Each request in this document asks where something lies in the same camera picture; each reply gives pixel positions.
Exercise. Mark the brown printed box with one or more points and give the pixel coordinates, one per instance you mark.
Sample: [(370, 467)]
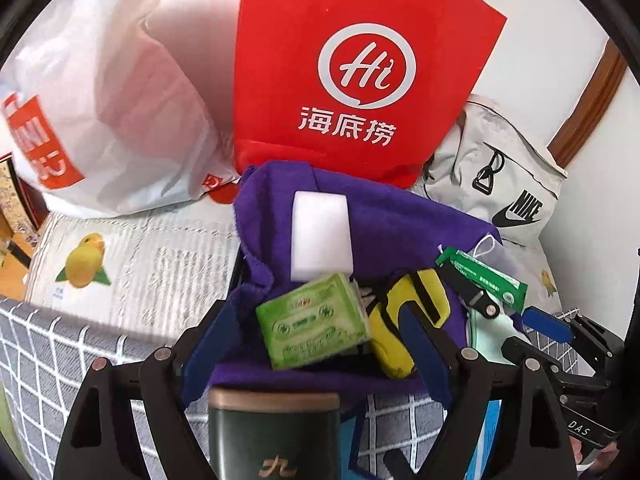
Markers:
[(15, 195)]

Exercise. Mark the green packet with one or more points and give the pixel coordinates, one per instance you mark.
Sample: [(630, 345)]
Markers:
[(480, 272)]

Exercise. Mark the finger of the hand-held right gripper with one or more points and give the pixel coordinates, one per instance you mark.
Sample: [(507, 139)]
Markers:
[(520, 350), (545, 323)]

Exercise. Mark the blue star-shaped felt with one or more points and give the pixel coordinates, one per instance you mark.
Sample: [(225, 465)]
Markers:
[(352, 435)]

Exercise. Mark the yellow and black pouch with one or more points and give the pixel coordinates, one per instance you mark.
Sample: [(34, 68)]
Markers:
[(390, 340)]

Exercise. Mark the light green tissue pack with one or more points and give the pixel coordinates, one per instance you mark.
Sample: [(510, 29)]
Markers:
[(310, 325)]

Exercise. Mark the red paper bag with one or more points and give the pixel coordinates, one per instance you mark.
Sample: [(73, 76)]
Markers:
[(300, 35)]

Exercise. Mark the white knit glove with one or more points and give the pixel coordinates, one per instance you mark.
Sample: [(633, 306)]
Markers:
[(487, 334)]

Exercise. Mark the grey sling bag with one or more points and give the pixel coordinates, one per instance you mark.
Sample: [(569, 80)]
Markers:
[(465, 175)]

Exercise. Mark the grey plaid blanket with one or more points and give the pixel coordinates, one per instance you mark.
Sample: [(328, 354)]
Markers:
[(30, 360)]

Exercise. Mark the wooden door frame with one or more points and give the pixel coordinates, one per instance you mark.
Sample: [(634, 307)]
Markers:
[(595, 100)]

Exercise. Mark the purple towel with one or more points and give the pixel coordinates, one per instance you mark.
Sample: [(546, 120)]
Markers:
[(390, 230)]

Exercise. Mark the white sponge block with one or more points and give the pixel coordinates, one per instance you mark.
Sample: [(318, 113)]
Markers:
[(320, 235)]

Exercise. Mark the white plastic shopping bag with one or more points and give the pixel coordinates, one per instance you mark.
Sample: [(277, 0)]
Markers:
[(125, 110)]

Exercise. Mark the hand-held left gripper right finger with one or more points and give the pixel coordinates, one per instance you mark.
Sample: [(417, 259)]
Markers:
[(417, 345)]

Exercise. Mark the person's right hand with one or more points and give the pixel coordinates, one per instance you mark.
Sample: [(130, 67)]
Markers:
[(597, 459)]

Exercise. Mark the dark green box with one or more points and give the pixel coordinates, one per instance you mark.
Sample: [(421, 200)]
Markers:
[(275, 435)]

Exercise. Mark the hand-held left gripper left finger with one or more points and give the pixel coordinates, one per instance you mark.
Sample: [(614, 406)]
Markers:
[(222, 327)]

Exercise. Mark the fruit-print bed sheet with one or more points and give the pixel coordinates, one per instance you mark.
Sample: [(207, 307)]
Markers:
[(165, 260)]

